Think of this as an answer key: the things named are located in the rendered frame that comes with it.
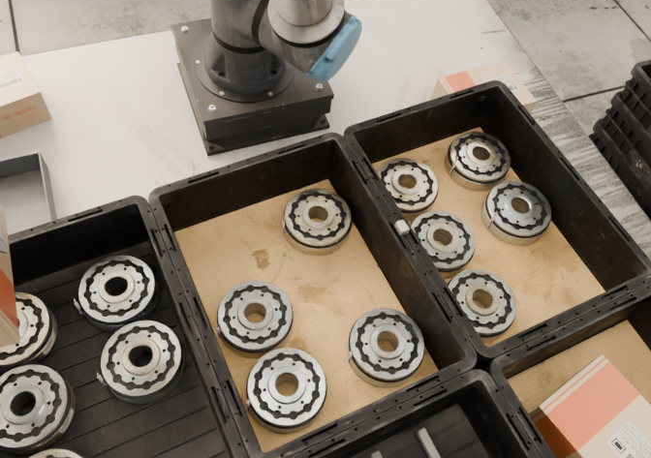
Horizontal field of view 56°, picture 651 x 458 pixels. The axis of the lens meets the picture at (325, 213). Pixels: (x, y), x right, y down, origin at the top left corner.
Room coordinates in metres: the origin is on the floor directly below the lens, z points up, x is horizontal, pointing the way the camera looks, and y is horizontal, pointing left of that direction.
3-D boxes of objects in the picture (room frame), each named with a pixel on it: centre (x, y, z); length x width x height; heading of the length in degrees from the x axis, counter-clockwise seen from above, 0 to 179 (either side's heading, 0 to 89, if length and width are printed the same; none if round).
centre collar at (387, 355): (0.32, -0.11, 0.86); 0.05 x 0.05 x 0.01
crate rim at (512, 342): (0.53, -0.24, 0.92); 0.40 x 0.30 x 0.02; 33
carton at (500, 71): (0.91, -0.28, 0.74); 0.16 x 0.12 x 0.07; 121
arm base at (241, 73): (0.85, 0.19, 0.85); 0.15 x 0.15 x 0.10
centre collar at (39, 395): (0.17, 0.33, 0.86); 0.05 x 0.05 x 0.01
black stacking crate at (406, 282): (0.37, 0.02, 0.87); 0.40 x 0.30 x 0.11; 33
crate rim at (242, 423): (0.37, 0.02, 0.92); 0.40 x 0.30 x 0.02; 33
